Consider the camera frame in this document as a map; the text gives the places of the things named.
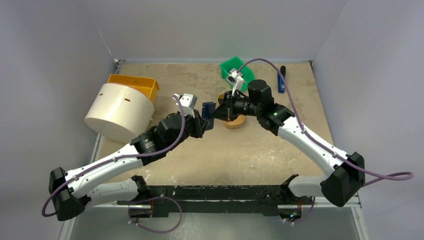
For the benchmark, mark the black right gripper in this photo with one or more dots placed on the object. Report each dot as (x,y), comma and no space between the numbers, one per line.
(229,108)

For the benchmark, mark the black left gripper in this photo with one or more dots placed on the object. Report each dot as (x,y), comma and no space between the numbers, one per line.
(199,124)

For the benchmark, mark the blue leather card holder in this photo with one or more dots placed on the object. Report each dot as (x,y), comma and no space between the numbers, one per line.
(207,109)

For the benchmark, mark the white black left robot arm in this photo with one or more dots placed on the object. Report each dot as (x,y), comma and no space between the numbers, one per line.
(71,191)

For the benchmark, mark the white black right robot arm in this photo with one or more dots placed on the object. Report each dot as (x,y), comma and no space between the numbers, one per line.
(341,179)

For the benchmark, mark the tan oval plastic tray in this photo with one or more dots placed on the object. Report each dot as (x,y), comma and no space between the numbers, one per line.
(237,123)

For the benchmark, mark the green plastic bin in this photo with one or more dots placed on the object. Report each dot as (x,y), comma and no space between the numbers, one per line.
(235,63)

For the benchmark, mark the blue stapler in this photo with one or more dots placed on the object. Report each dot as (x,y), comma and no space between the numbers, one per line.
(281,79)

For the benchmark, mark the yellow wooden box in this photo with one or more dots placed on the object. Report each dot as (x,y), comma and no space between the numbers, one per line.
(148,86)

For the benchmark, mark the white cylindrical container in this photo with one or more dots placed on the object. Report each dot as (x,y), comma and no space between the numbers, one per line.
(120,113)

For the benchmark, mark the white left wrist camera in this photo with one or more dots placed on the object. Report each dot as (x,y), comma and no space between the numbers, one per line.
(188,102)

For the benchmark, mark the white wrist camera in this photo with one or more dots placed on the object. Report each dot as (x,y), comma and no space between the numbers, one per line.
(188,102)
(235,79)

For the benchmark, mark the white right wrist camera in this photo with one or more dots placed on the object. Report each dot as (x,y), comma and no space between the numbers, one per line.
(235,79)

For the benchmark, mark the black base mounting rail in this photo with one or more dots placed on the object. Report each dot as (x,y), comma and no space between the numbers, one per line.
(267,200)

